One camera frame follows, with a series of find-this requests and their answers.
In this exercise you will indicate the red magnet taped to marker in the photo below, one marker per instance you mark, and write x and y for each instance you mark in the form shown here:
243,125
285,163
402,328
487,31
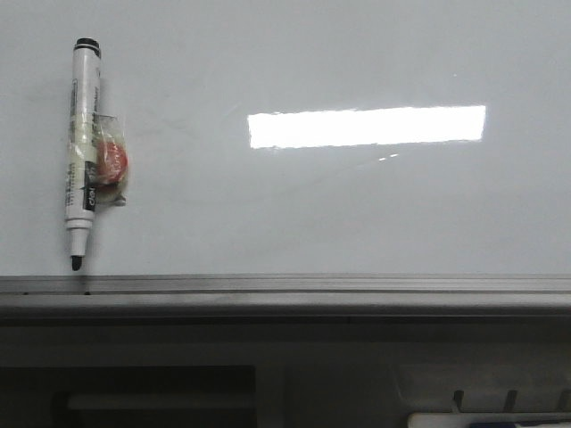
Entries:
112,165

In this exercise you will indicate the white whiteboard marker pen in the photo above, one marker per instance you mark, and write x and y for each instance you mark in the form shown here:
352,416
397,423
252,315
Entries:
80,196

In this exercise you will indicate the white whiteboard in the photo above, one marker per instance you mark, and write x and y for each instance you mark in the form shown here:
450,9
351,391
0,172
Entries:
323,137

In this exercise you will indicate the aluminium whiteboard tray rail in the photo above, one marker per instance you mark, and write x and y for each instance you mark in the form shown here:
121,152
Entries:
130,297

